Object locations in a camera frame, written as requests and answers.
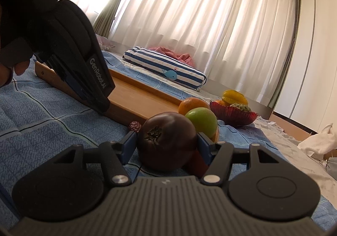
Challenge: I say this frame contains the large orange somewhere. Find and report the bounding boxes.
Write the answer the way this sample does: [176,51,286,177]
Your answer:
[178,97,211,116]

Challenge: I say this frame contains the white plastic bag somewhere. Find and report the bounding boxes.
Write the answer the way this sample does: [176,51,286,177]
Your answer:
[297,123,333,159]

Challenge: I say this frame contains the red glass bowl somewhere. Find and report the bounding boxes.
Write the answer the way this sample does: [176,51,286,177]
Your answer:
[209,101,258,127]

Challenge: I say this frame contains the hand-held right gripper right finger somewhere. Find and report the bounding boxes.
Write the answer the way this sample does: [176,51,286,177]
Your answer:
[197,133,280,187]

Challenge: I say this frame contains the red tomato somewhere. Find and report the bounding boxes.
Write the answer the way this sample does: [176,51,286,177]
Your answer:
[186,150,211,178]

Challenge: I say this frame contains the wooden tray with handles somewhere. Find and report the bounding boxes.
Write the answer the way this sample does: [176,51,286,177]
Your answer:
[35,61,185,127]

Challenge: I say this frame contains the purple floral pillow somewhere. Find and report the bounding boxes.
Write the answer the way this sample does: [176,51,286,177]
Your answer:
[95,34,116,52]

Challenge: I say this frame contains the blue plaid sheet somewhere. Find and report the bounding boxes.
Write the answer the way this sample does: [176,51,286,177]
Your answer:
[0,50,337,228]

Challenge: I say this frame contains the dark purple tomato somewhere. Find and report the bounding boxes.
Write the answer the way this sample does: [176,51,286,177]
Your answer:
[137,112,197,172]

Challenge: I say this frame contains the striped whale pillow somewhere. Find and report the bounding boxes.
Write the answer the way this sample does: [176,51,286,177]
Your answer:
[122,46,207,91]

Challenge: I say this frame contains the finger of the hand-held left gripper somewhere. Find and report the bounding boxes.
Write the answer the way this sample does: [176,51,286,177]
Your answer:
[46,54,110,114]

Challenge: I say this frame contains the white sheer curtain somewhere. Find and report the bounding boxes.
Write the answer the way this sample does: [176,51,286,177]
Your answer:
[56,0,297,105]

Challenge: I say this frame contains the green sugar apple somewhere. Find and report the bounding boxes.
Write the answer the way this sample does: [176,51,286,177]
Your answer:
[230,103,252,112]

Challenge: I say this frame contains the large green apple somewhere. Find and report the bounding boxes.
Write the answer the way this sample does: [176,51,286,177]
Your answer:
[184,107,218,138]

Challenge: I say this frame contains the narrow green curtain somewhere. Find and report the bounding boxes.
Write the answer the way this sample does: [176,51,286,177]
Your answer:
[269,0,302,112]

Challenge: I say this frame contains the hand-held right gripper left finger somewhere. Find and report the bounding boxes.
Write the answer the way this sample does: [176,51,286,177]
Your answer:
[53,131,137,187]

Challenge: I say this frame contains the grey blue bag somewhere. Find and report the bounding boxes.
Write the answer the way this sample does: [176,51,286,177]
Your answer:
[326,155,337,173]

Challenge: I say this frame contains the white wardrobe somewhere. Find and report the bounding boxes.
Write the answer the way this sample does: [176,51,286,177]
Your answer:
[274,0,337,134]

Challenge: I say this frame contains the pink blanket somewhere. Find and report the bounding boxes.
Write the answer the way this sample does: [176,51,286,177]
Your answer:
[147,47,195,66]

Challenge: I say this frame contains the yellow starfruit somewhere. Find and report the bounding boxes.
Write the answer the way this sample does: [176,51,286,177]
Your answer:
[221,90,248,106]

